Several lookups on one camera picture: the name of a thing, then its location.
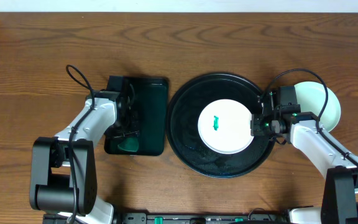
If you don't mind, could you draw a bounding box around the black rectangular tray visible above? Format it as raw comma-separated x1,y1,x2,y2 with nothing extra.
104,77,168,156

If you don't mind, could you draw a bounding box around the green sponge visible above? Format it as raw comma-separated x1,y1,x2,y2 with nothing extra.
117,137,139,152

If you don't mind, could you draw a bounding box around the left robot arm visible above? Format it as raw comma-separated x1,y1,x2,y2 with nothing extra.
29,90,135,223

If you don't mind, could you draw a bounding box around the mint green plate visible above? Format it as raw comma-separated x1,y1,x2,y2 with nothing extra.
322,88,341,132
295,82,326,125

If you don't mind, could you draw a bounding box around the white pink plate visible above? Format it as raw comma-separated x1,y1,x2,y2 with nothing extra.
198,99,254,154

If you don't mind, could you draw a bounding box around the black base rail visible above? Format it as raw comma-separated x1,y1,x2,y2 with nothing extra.
111,213,290,224

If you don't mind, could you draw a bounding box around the black round tray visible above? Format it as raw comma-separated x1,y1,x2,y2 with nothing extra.
166,73,275,179

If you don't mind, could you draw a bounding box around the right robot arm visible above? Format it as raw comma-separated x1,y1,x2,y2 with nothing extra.
250,112,358,223

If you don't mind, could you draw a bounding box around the mint green plate front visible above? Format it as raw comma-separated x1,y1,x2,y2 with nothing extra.
295,82,326,125

